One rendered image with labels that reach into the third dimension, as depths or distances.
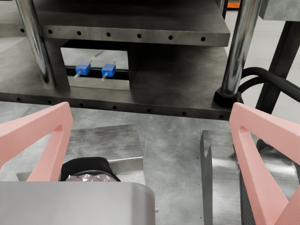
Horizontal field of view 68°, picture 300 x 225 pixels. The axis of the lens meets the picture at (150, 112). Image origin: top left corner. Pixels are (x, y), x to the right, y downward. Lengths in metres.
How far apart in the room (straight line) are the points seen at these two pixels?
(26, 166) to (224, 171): 0.40
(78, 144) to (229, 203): 0.34
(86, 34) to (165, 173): 0.59
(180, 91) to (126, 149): 0.51
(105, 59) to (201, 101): 0.41
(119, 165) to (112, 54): 0.51
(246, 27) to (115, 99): 0.52
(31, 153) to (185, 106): 0.55
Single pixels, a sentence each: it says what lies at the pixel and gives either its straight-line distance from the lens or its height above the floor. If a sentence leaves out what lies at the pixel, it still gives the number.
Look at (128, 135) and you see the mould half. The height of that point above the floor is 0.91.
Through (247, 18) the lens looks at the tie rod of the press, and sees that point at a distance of 0.78.
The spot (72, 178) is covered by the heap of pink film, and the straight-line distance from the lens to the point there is 0.50.
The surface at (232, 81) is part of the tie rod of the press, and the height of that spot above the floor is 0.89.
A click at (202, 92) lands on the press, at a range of 0.96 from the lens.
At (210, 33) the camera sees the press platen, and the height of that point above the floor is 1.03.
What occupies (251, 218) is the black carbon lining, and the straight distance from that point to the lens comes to 0.47.
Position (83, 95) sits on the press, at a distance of 0.96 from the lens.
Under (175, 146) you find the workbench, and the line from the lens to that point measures 0.67.
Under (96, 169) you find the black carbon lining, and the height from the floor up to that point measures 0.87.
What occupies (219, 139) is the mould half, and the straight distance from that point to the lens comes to 0.63.
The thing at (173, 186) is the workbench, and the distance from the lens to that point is 0.58.
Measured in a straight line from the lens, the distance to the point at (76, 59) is 0.96.
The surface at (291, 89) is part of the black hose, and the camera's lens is 0.82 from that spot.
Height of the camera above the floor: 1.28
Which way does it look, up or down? 37 degrees down
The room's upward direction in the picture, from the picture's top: straight up
